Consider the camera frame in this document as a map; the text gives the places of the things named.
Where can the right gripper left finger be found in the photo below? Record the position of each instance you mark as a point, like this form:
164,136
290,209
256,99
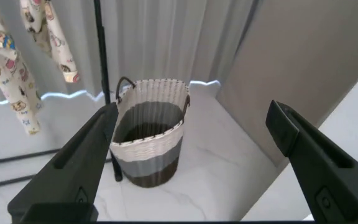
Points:
64,183

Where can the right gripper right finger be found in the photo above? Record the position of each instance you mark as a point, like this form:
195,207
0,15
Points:
340,193

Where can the white laundry basket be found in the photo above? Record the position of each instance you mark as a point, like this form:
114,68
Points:
148,149

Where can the black clothes rack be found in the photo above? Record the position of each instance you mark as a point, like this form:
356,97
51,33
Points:
101,46

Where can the white curtain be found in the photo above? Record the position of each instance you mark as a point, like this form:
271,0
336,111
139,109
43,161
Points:
151,40

